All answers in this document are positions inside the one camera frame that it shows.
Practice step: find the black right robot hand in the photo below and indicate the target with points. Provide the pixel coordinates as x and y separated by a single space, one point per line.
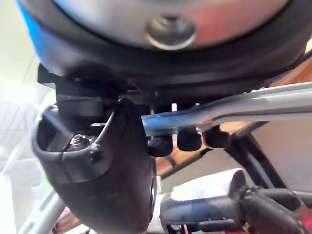
102 185

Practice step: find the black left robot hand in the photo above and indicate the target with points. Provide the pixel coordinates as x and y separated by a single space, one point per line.
202 209

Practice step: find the white plastic lattice basket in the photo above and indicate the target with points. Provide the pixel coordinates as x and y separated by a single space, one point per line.
17 136

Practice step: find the wooden table with black frame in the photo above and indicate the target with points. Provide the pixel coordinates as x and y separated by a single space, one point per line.
246 126

